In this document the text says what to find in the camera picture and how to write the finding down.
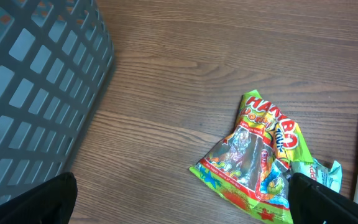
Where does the colourful Haribo candy bag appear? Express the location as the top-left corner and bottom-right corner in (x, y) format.
(190, 90), (313, 223)

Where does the grey plastic shopping basket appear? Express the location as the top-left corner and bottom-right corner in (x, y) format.
(0, 0), (115, 205)

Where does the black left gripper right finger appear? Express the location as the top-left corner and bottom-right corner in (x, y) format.
(288, 173), (358, 224)

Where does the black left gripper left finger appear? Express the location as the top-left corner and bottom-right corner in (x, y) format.
(0, 172), (78, 224)

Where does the teal tissue packet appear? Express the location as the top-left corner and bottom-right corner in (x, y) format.
(291, 158), (342, 193)

